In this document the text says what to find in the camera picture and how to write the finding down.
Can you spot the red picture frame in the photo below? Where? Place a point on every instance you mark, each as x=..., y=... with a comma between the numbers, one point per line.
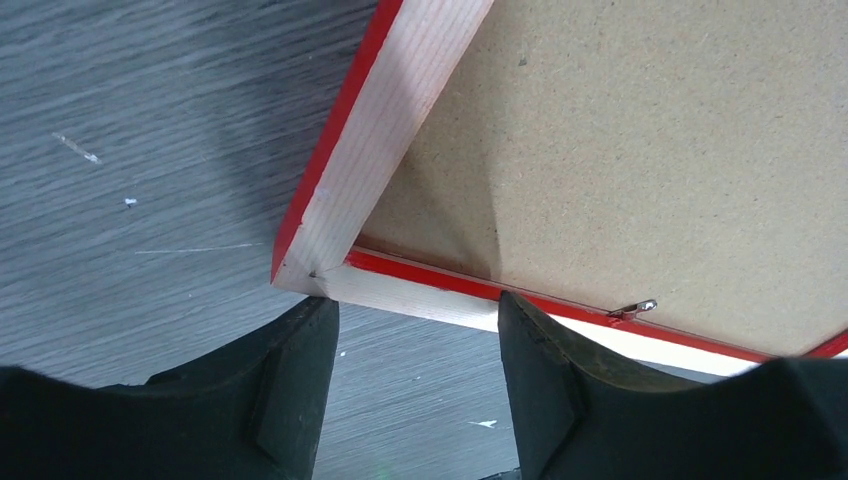
x=668, y=178

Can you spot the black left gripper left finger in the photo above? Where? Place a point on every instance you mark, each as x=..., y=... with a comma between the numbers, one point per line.
x=251, y=409

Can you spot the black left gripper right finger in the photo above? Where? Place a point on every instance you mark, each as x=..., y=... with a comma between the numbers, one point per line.
x=583, y=411

